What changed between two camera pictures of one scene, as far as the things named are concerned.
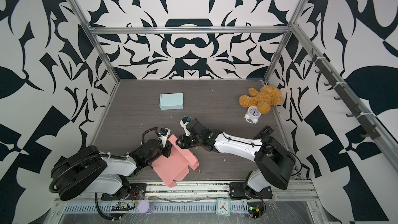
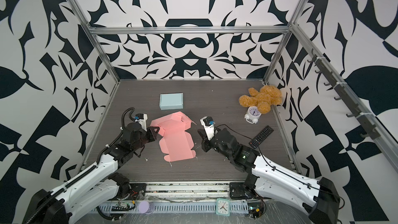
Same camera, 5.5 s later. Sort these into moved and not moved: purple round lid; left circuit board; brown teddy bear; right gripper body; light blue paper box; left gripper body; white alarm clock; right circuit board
Moved: right gripper body; left gripper body
Not moved: light blue paper box; white alarm clock; purple round lid; left circuit board; brown teddy bear; right circuit board
